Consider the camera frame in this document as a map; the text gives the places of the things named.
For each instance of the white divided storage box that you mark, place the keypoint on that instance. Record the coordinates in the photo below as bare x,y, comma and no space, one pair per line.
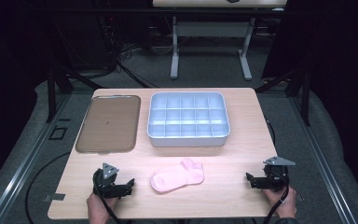
188,118

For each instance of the person's right hand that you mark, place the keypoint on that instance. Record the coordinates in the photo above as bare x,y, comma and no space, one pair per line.
282,203

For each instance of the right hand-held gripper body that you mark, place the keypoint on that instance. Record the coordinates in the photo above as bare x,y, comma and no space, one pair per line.
275,179

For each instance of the aluminium floor rail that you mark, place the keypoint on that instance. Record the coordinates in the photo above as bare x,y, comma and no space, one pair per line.
320,158
28,158

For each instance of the black metal frame stand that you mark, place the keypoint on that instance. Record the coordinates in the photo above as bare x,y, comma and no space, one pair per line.
52,90
304,93

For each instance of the person's left hand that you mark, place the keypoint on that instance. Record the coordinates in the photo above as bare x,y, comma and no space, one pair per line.
97,210

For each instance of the pink sock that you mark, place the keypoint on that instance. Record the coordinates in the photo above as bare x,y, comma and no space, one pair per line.
177,176

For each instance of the white desk with metal legs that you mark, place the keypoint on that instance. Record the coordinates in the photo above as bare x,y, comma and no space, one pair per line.
213,28

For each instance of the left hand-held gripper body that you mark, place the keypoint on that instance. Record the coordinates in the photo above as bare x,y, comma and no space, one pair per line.
105,186

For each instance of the brown tray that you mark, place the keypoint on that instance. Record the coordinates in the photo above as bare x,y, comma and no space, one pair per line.
108,124

